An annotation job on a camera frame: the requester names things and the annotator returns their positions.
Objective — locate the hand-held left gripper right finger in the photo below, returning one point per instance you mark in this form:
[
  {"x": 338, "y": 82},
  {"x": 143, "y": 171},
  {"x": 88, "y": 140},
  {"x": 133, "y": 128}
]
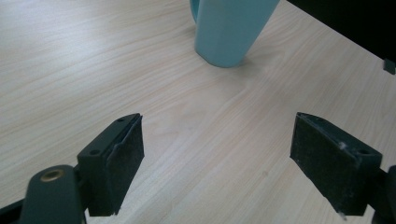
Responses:
[{"x": 327, "y": 161}]

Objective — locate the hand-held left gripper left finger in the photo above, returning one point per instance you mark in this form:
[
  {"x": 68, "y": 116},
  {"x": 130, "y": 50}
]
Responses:
[{"x": 118, "y": 161}]

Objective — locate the teal cup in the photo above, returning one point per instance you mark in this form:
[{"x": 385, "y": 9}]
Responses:
[{"x": 227, "y": 31}]

